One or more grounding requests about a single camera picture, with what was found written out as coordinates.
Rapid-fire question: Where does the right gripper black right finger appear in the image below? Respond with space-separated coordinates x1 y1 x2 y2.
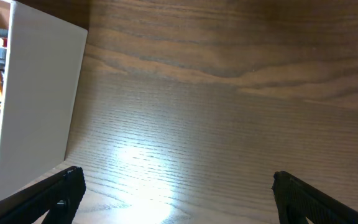
272 171 358 224

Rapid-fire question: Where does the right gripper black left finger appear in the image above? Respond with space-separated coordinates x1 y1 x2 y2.
0 166 86 223

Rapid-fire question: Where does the white cardboard box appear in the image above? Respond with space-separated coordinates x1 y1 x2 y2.
0 1 88 200

